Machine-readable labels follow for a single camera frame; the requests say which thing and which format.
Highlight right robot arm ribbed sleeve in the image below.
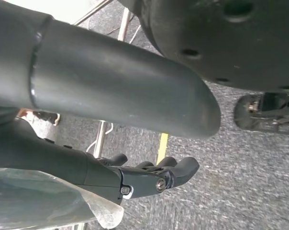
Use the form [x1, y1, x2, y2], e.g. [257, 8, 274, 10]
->
[0, 106, 20, 127]

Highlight yellow floor tape line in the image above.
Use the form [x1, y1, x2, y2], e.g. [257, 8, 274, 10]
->
[156, 133, 170, 166]

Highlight clear plastic film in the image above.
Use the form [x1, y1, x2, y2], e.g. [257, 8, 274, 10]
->
[0, 167, 125, 230]

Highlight white floor cable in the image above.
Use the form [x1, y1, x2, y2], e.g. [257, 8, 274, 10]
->
[128, 24, 142, 45]

